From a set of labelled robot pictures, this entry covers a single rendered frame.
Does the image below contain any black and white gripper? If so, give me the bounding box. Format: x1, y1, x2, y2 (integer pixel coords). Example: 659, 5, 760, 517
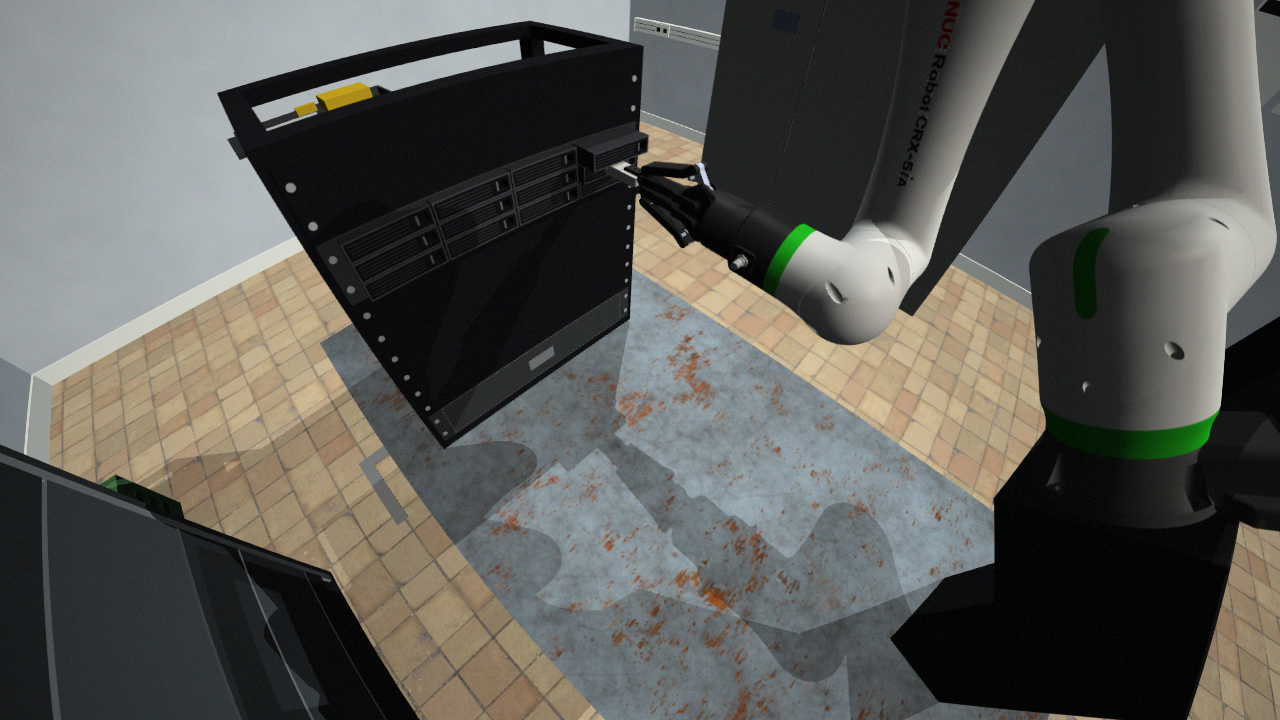
605, 161, 756, 260

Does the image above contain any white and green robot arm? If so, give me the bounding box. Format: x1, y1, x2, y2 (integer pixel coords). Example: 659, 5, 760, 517
727, 0, 1280, 532

